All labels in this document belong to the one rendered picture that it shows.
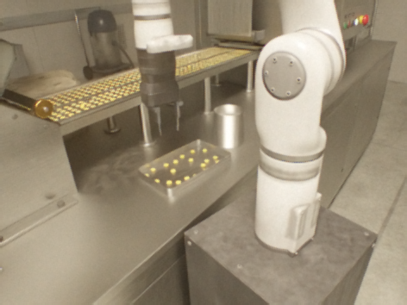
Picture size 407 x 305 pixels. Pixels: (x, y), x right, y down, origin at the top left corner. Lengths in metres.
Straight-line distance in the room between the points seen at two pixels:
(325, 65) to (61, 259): 0.49
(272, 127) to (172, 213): 0.28
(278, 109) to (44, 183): 0.47
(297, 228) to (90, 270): 0.32
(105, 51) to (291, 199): 4.33
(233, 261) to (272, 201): 0.12
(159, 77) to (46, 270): 0.39
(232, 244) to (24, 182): 0.40
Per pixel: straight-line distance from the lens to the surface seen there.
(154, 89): 0.63
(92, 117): 0.70
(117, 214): 0.63
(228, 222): 0.58
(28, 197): 0.67
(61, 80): 0.94
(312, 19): 0.44
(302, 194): 0.46
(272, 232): 0.51
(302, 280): 0.51
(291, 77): 0.38
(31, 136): 0.63
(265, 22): 1.22
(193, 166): 0.74
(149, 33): 0.60
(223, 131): 0.80
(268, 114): 0.41
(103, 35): 4.63
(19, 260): 0.61
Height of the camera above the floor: 1.19
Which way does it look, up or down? 29 degrees down
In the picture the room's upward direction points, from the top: 2 degrees counter-clockwise
